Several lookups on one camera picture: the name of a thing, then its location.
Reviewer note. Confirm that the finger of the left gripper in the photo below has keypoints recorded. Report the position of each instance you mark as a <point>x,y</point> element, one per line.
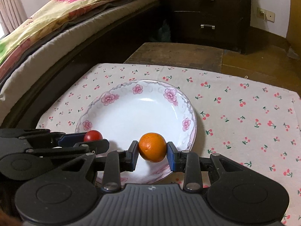
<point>94,147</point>
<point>43,137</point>

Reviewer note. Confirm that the small orange tangerine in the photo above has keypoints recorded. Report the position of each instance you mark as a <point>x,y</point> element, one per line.
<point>152,147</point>

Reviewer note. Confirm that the wooden low table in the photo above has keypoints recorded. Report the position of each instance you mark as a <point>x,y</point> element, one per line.
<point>178,55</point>

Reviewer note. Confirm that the colourful floral quilt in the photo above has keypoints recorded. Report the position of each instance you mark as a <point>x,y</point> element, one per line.
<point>46,20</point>

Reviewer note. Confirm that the grey bed mattress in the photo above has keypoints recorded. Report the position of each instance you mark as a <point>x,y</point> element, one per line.
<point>41,59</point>

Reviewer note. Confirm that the wooden wardrobe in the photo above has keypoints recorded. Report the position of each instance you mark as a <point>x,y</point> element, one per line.
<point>293,33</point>

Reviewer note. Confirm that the red cherry tomato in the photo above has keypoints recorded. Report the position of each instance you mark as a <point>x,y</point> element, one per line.
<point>93,135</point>

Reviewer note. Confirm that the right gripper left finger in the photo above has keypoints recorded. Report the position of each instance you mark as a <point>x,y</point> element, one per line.
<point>117,162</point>

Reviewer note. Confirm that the white floral plate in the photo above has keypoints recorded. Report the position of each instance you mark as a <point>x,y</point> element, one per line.
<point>129,110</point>

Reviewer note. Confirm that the cherry print tablecloth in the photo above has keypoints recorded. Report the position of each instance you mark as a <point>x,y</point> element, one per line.
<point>254,124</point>

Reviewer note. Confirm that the wall power socket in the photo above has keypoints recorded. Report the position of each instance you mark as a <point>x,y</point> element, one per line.
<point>265,15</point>

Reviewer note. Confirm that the dark wooden nightstand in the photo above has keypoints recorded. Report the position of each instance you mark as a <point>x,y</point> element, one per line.
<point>216,23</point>

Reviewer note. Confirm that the dark wooden bed frame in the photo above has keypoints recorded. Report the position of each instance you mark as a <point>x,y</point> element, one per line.
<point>114,45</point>

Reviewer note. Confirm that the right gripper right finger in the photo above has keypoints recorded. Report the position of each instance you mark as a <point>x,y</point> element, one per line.
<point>185,162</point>

